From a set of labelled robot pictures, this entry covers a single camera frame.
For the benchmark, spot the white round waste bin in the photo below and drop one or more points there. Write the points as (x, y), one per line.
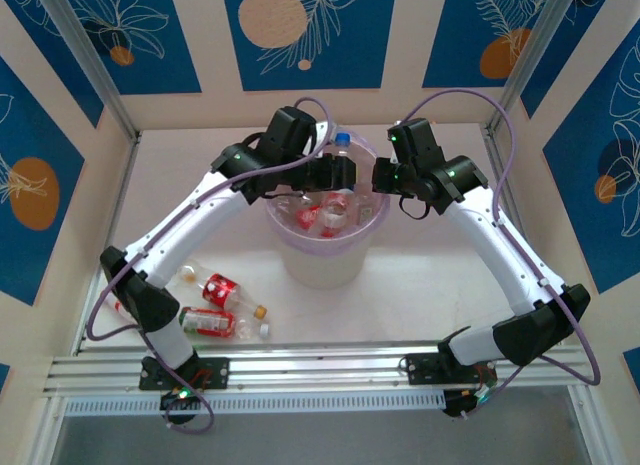
(320, 265)

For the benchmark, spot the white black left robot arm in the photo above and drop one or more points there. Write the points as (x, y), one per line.
(190, 220)

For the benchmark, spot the red green label bottle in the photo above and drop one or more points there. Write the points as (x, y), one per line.
(207, 321)

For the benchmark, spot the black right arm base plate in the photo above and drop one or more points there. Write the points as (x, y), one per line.
(420, 367)

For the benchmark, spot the clear curvy red label bottle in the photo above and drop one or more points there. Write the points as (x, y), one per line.
(334, 205)

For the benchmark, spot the purple plastic bin liner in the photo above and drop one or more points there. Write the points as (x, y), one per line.
(300, 240)

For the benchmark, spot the small red label cola bottle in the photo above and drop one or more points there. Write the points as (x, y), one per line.
(306, 218)

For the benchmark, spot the blue label clear bottle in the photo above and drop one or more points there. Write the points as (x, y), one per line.
(342, 147)

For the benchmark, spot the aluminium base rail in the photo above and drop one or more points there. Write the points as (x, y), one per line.
(320, 370)

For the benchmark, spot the orange cap red label bottle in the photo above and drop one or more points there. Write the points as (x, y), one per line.
(220, 287)

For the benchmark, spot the black controller board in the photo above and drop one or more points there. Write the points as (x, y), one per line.
(180, 407)
(460, 405)

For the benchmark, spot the aluminium corner post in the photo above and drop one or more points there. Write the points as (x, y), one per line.
(90, 55)
(530, 55)

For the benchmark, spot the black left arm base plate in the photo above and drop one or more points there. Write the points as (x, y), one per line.
(215, 372)

